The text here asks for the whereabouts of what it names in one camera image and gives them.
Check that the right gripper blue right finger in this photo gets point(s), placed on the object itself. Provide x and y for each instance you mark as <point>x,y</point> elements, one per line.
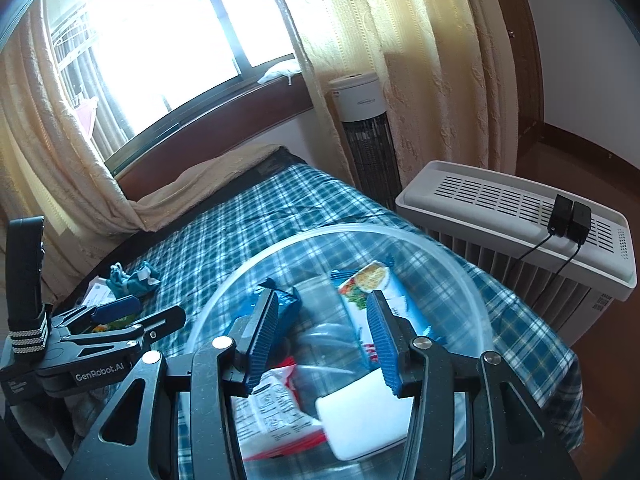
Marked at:
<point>402,354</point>

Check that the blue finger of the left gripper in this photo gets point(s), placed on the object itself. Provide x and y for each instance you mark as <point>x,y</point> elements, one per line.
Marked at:
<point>116,309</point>

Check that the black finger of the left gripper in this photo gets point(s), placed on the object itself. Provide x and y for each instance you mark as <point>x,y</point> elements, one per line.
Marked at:
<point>159,325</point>

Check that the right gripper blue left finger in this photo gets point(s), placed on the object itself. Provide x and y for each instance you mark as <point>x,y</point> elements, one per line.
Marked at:
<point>253,336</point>

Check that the teal cloth with white ribbon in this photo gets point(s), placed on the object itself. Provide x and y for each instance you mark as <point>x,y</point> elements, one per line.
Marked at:
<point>140,282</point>

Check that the white medicine box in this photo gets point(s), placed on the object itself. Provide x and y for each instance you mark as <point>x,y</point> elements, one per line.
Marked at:
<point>98,294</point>

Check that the blue foil snack packet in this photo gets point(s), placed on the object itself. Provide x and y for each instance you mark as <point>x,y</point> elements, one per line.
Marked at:
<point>289,306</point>

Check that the white sponge block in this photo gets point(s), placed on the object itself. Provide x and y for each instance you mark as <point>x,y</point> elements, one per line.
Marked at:
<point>363,418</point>

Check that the red white snack packet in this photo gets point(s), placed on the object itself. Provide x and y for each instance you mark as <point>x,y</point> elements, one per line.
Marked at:
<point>270,423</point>

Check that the green dotted box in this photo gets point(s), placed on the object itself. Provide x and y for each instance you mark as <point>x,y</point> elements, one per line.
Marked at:
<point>118,324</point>

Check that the grey gloved left hand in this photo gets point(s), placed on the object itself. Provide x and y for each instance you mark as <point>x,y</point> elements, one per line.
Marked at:
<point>58,426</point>

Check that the blue plaid bed sheet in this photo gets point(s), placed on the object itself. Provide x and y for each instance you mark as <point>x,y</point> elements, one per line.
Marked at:
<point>196,253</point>

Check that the clear round plastic basin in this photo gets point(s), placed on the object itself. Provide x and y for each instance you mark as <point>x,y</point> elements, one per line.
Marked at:
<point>324,342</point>

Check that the beige left curtain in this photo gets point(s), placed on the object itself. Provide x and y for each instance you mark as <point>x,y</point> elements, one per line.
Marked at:
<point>50,169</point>

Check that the beige curtain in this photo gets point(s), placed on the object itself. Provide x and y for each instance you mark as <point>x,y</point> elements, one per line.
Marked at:
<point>50,169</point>
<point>447,73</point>

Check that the white air purifier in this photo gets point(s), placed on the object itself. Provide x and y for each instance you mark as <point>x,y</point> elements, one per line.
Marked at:
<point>499,223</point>

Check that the black power adapter left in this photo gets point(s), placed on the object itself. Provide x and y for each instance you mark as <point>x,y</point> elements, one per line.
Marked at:
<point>559,219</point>

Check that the black power adapter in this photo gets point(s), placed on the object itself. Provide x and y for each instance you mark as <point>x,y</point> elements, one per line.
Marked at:
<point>579,225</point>
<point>559,219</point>

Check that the black power adapter right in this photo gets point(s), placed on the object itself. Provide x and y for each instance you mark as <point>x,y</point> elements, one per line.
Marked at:
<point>579,225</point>

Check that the brown wooden windowsill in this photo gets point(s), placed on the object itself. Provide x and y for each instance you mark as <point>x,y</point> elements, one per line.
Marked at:
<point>214,133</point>

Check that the white tower fan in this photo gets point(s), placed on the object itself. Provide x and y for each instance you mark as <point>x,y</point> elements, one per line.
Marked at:
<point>362,109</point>

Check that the white cloth on sill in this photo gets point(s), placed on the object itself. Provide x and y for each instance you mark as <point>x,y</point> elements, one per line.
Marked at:
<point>287,69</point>

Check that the beige right curtain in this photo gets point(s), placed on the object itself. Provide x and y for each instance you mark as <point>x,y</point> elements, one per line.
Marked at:
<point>447,73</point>

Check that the dark window frame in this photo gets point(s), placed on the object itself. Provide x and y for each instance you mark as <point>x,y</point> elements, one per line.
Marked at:
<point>145,68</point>

